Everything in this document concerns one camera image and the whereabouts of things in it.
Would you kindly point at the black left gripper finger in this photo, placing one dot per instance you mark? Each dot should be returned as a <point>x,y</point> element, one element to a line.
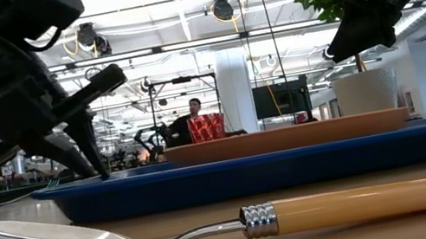
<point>61,157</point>
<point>86,137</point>

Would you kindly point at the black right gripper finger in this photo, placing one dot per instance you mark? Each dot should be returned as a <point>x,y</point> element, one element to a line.
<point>365,33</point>

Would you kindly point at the orange faceted plastic cup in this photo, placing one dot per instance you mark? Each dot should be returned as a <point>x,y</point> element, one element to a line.
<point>206,127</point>

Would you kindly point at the orange plate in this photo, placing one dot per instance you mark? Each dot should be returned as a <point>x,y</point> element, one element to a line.
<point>286,138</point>

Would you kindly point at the black neighbouring robot arm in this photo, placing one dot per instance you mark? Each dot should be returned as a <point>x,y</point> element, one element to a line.
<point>152,139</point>

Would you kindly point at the blue plastic tray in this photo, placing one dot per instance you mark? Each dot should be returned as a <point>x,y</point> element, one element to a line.
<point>249,174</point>

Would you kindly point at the white plant pot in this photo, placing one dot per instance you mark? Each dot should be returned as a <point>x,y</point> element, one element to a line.
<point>366,92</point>

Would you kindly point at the person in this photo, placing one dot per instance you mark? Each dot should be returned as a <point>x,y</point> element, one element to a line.
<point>186,128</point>

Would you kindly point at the black monitor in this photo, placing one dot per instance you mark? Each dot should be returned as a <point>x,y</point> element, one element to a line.
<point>280,99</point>

